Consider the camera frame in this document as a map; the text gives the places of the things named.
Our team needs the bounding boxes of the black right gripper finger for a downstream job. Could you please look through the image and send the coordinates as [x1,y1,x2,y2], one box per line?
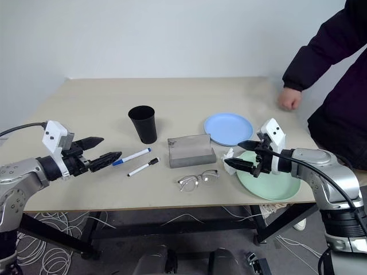
[224,159,256,172]
[237,139,263,150]

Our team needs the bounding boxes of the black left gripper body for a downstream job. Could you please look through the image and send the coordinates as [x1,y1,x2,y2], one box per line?
[61,141,93,177]

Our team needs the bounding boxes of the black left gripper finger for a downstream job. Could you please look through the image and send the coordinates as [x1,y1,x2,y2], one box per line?
[89,151,124,173]
[76,136,105,152]

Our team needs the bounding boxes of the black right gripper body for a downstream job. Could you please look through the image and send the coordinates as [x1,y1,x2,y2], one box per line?
[252,134,274,179]

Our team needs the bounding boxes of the white tissue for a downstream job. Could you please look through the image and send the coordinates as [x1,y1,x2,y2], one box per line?
[220,147,245,176]

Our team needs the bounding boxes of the white marker with blue cap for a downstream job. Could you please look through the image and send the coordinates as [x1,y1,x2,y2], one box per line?
[112,147,152,167]

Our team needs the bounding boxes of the light green plate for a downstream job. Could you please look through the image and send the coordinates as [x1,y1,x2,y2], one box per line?
[234,150,302,201]

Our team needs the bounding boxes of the white marker with black cap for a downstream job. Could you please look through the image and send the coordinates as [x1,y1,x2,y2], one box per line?
[127,156,161,178]

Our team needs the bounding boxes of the thin metal-framed eyeglasses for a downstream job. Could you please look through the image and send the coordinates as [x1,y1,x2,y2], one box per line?
[177,169,220,193]

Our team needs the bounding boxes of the grey glasses case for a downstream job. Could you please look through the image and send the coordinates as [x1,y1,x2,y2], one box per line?
[167,133,217,169]

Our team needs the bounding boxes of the person's bare hand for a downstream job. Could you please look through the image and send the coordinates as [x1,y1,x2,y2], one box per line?
[277,87,302,111]

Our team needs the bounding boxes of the light blue plate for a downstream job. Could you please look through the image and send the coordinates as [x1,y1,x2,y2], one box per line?
[204,112,255,147]

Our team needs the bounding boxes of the black plastic cup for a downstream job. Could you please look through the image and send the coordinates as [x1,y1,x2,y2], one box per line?
[127,105,158,145]

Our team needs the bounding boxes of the person's dark jacket torso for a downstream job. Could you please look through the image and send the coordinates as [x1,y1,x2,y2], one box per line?
[306,42,367,170]

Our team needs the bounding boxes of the dark rounded shape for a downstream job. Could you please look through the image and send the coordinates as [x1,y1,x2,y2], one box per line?
[207,247,239,275]
[134,245,179,275]

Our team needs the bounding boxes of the black floor device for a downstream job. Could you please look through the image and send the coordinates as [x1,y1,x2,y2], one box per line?
[245,251,272,275]

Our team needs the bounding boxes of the person's black jacket sleeve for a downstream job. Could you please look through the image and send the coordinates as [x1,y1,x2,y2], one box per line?
[282,0,367,93]

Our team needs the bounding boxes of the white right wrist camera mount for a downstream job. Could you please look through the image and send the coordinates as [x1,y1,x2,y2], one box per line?
[256,118,288,175]

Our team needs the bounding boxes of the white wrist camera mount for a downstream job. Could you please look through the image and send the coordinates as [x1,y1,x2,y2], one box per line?
[256,118,288,175]
[41,120,76,179]

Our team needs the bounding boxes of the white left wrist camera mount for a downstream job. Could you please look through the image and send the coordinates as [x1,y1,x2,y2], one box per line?
[41,120,76,179]

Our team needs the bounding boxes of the white floor cable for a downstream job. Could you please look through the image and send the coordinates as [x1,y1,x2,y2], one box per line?
[274,233,323,270]
[220,205,259,223]
[159,213,202,227]

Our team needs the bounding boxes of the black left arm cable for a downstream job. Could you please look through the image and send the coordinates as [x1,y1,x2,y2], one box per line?
[0,122,48,138]

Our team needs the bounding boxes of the tangled white floor cables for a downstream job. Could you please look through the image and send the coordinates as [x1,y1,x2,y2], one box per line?
[16,210,117,275]

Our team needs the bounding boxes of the black metal table frame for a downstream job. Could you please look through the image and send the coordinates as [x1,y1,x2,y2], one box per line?
[17,202,319,260]

